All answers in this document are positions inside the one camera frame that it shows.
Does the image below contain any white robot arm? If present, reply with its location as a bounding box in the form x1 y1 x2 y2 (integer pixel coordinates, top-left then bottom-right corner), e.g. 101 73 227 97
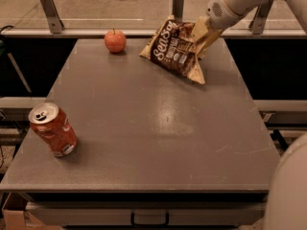
192 0 307 230

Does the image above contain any cardboard box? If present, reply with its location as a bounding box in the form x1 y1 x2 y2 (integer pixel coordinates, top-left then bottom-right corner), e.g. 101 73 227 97
2 193 61 230

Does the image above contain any glass barrier panel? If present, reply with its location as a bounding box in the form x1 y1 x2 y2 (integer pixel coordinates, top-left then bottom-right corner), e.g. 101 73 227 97
0 0 307 31

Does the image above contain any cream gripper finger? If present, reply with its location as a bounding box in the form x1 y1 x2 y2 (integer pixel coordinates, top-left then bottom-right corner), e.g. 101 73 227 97
197 37 215 59

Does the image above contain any brown sea salt chip bag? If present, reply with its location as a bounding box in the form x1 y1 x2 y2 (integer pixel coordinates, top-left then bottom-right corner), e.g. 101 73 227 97
139 16 205 84

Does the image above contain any red soda can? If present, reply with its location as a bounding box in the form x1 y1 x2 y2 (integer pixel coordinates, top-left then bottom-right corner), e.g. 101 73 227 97
28 103 77 157

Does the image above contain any middle metal bracket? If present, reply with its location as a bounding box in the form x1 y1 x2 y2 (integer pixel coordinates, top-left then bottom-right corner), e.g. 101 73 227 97
172 0 184 21

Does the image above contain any left metal bracket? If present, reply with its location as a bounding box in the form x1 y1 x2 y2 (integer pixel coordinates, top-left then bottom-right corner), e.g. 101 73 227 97
39 0 64 34

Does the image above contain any grey drawer with black handle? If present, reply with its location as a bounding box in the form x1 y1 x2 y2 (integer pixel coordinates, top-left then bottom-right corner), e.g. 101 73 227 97
26 201 264 227

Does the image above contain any right metal bracket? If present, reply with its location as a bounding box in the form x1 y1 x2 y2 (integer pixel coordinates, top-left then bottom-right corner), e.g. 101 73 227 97
248 0 273 35

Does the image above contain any metal bracket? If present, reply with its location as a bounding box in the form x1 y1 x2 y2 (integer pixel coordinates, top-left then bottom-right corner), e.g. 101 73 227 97
172 0 184 21
248 0 273 35
39 0 64 34

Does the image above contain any red apple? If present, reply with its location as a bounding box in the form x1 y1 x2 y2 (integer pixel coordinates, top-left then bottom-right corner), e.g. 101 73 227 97
105 29 127 54

